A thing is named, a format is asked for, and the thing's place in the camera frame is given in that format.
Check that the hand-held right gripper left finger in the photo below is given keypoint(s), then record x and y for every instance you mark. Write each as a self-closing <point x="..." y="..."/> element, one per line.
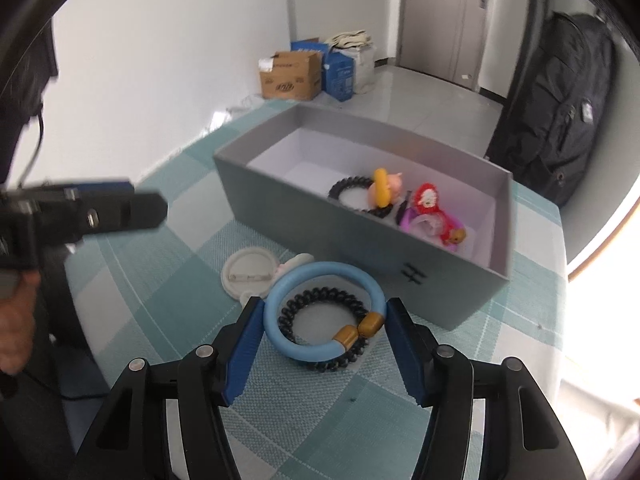
<point x="245" y="355"/>

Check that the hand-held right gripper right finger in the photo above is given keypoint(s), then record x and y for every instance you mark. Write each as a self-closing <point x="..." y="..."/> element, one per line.
<point x="405" y="355"/>

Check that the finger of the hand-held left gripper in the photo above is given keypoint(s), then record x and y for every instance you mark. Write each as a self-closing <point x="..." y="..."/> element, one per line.
<point x="135" y="210"/>
<point x="107" y="186"/>

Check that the grey cardboard box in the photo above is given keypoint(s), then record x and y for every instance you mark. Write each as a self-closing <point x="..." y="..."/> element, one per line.
<point x="300" y="215"/>

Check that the red ornament hair clip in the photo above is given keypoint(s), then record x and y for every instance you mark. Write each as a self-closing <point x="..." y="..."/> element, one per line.
<point x="425" y="197"/>

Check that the person's left hand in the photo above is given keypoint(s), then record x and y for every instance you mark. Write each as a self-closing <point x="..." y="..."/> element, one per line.
<point x="15" y="320"/>

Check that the clear plastic bags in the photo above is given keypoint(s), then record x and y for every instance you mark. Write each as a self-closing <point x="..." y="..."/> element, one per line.
<point x="225" y="115"/>

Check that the brown cardboard box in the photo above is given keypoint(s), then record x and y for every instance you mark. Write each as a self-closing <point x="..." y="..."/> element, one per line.
<point x="290" y="80"/>

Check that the blue cardboard box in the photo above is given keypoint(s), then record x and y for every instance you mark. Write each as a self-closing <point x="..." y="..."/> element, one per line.
<point x="307" y="46"/>
<point x="340" y="77"/>

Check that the white sack with beige cloth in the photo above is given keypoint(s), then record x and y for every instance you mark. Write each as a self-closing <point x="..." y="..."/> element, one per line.
<point x="362" y="65"/>

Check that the black backpack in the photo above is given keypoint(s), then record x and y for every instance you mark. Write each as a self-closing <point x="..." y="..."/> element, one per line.
<point x="550" y="110"/>

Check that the grey door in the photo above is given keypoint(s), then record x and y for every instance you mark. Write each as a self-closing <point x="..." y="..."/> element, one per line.
<point x="430" y="20"/>

